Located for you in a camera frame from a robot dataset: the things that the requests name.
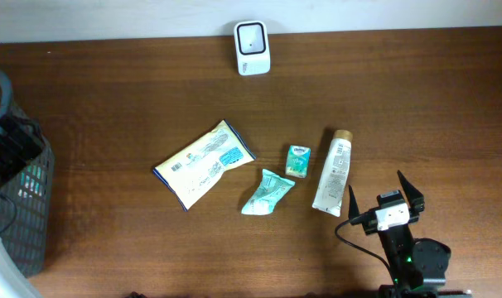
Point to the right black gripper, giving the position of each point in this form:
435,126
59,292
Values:
415,199

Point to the white lotion tube gold cap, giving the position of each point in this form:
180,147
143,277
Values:
331,187

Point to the small teal tissue pack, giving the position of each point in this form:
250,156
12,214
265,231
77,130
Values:
298,159

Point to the teal wipes pouch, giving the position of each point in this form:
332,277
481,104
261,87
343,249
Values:
269,192

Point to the cream wet wipes pack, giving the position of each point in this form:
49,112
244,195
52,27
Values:
194,170

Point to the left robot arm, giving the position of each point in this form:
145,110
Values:
20,142

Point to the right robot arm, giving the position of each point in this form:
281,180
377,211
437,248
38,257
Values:
417,266

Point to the grey plastic mesh basket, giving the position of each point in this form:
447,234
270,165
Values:
24,216

